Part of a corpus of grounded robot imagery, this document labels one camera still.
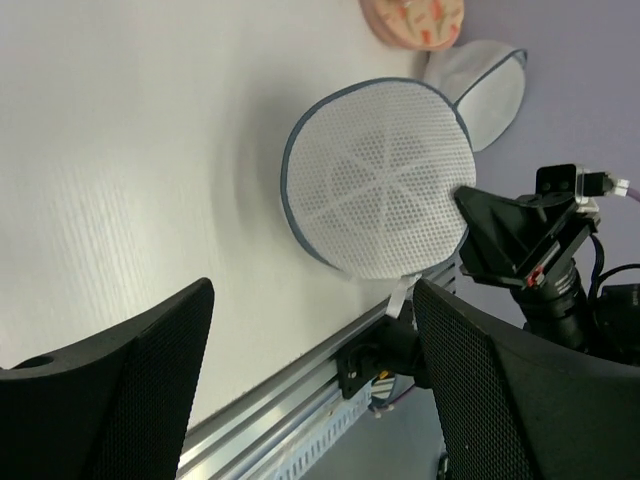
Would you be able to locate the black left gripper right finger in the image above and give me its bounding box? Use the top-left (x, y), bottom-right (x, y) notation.
top-left (413, 281), bottom-right (639, 479)

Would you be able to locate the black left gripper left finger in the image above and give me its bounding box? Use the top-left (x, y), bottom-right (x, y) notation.
top-left (1, 278), bottom-right (215, 479)

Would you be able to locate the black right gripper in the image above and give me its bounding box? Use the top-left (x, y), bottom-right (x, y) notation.
top-left (454, 186), bottom-right (598, 350)

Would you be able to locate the white mesh laundry bag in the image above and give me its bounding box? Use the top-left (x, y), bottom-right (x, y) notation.
top-left (280, 77), bottom-right (476, 317)

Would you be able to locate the grey trimmed laundry bag stack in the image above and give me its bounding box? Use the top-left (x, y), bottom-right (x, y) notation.
top-left (424, 40), bottom-right (528, 152)

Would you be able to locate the orange floral laundry bag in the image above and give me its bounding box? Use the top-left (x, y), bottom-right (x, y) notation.
top-left (359, 0), bottom-right (465, 52)

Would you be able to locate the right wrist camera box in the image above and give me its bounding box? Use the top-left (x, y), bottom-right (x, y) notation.
top-left (535, 164), bottom-right (614, 205)

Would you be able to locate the aluminium mounting rail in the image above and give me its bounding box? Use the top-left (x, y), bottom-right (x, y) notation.
top-left (174, 264), bottom-right (459, 480)

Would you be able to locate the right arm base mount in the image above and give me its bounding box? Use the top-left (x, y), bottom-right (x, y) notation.
top-left (336, 315), bottom-right (432, 400)

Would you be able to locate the grey slotted cable duct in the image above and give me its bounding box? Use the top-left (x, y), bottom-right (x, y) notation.
top-left (257, 388), bottom-right (371, 480)

